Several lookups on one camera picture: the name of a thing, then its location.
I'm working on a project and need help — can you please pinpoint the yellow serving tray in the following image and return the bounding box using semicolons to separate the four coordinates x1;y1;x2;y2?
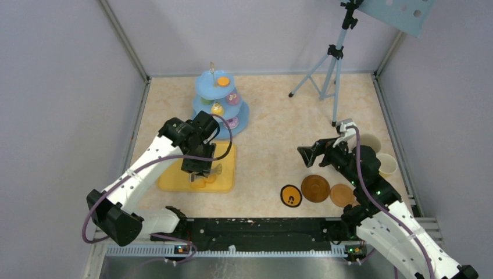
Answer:
157;145;237;193

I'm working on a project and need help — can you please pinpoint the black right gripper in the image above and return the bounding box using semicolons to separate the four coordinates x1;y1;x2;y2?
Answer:
297;134;360;187

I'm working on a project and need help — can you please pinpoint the light blue tripod stand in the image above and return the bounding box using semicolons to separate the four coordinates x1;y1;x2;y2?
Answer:
288;0;364;127

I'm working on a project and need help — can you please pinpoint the purple cable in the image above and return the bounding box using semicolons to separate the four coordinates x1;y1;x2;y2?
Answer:
346;125;436;279
81;113;233;266

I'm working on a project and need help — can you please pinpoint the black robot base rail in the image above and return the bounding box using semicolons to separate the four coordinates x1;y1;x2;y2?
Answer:
157;217;359;243

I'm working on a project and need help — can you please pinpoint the dark brown wooden saucer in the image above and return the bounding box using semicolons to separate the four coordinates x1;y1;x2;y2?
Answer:
301;174;330;203

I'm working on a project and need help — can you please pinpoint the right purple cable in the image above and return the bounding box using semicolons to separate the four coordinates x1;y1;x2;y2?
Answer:
346;125;436;279

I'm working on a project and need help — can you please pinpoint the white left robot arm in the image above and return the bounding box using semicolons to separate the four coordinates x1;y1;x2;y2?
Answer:
82;111;232;246

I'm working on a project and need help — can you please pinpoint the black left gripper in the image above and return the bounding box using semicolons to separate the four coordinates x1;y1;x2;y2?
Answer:
181;139;216;178

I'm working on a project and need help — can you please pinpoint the yellow cupcake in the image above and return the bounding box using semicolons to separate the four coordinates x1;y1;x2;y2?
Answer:
210;102;224;116

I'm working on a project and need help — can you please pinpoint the black and yellow round coaster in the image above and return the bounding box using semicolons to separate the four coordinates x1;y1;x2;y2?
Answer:
280;185;303;208

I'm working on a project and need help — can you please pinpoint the cream cup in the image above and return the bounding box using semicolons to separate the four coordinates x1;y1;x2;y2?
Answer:
377;153;398;177
360;133;382;153

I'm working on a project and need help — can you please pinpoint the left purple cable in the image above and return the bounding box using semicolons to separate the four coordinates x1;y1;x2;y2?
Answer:
81;113;233;266

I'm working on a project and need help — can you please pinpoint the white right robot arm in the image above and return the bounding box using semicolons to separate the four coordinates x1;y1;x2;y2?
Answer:
297;138;479;278

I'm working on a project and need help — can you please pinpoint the purple donut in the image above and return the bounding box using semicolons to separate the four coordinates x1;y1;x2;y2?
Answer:
225;117;239;129

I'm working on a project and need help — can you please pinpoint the blue three-tier cake stand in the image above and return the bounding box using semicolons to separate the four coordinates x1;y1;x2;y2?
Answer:
192;62;249;140

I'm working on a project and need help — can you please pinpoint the pink flower donut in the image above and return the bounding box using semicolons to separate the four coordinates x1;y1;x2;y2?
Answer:
226;92;242;106

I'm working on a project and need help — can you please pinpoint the light brown wooden coaster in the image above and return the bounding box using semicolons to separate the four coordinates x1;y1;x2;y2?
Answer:
330;184;355;208

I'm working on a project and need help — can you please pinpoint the cream cup front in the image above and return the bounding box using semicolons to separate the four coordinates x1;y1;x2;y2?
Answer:
377;153;398;177

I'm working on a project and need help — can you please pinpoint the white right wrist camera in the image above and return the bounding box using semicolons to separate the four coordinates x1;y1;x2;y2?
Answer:
335;118;357;138

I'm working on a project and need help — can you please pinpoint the green cupcake with topping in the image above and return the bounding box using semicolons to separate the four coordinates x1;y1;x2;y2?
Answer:
201;97;214;105

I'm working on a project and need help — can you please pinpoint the cream cup rear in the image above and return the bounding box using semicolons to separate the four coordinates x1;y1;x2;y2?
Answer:
360;133;382;153

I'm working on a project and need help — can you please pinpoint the light blue perforated panel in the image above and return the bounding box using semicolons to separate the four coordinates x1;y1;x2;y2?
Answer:
358;0;435;38

